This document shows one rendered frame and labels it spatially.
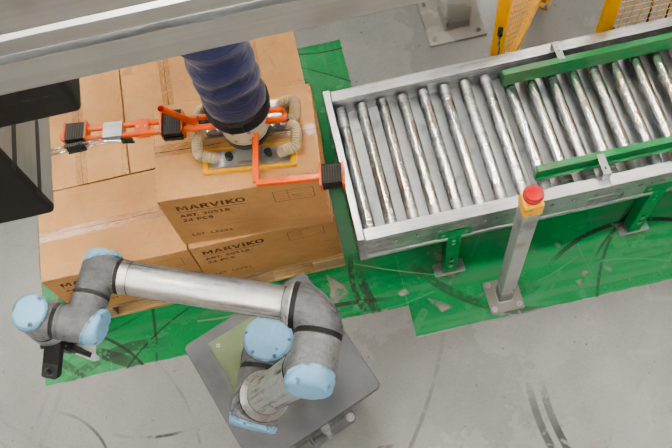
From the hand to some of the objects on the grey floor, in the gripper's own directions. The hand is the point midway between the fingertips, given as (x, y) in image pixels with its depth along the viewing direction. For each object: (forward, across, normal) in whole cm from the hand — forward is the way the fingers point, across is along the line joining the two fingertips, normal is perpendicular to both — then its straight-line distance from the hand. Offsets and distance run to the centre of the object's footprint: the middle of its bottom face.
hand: (73, 357), depth 227 cm
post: (+125, -131, -82) cm, 199 cm away
